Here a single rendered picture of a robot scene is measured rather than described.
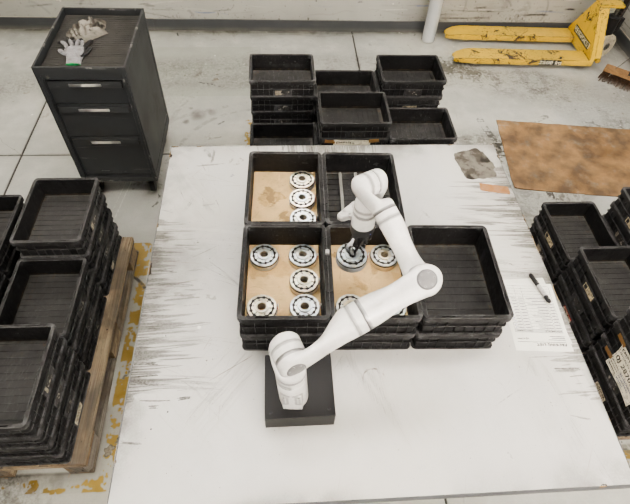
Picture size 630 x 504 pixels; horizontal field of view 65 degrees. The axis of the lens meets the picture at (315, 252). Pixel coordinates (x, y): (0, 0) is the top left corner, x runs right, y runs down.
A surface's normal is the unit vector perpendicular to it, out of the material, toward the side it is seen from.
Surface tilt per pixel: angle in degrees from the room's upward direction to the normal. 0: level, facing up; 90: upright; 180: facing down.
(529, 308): 0
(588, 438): 0
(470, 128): 0
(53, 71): 90
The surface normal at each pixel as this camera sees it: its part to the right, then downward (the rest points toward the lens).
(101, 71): 0.06, 0.79
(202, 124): 0.04, -0.61
